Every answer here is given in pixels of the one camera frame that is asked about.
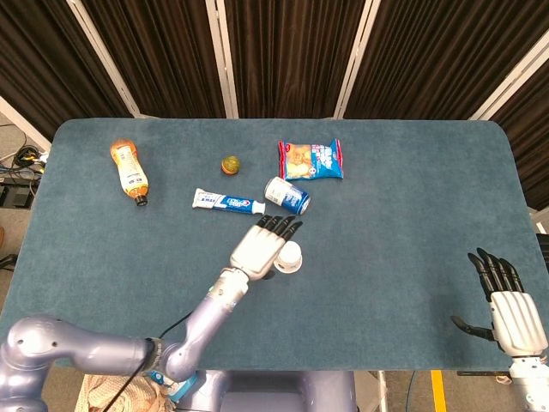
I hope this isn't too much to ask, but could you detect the green orange small ball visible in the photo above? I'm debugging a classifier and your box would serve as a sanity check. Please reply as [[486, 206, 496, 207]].
[[220, 154, 242, 177]]

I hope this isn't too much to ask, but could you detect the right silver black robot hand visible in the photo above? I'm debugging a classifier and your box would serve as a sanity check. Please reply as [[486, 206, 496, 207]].
[[449, 247, 542, 357]]

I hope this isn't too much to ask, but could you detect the black power box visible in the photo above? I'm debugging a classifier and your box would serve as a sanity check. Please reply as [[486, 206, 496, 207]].
[[0, 179, 36, 210]]

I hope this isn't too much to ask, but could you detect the blue white drink can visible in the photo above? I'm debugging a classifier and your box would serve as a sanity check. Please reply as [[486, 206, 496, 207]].
[[263, 176, 311, 215]]

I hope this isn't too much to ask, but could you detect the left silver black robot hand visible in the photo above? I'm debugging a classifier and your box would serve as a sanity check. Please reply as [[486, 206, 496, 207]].
[[229, 214, 304, 282]]

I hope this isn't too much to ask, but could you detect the blue snack bag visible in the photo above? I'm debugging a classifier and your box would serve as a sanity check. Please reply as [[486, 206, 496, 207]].
[[277, 137, 345, 181]]

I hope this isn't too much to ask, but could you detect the silver robot torso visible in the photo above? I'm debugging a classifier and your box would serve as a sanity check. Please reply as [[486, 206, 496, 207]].
[[175, 369, 357, 412]]

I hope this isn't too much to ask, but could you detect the blue strap tag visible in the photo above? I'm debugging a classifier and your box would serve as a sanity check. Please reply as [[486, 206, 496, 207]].
[[148, 371, 199, 403]]

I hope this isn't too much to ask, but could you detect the blue white toothpaste tube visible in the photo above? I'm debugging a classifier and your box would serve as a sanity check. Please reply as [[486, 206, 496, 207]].
[[191, 187, 266, 215]]

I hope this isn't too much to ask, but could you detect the black yellow cable bundle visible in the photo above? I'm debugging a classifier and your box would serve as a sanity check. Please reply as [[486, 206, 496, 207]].
[[10, 144, 49, 173]]

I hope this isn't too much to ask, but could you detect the dark brown curtain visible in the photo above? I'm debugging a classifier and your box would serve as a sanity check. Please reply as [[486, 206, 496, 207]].
[[0, 0, 549, 211]]

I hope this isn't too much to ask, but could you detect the white frame post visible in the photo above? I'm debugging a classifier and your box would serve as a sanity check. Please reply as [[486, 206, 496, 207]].
[[66, 0, 147, 119], [0, 96, 52, 151], [333, 0, 378, 119], [204, 0, 240, 119], [469, 27, 549, 121]]

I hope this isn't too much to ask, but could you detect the beige woven cloth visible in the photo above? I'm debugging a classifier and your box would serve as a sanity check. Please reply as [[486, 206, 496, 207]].
[[79, 373, 177, 412]]

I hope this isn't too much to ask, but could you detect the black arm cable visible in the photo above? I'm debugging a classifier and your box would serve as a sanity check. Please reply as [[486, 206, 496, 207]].
[[100, 312, 194, 412]]

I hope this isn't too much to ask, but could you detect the blue-grey carpeted table top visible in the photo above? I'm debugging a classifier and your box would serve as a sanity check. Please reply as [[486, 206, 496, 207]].
[[0, 118, 549, 373]]

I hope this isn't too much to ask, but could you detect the orange drink bottle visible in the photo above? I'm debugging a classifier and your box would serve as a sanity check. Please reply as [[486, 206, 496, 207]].
[[109, 137, 150, 208]]

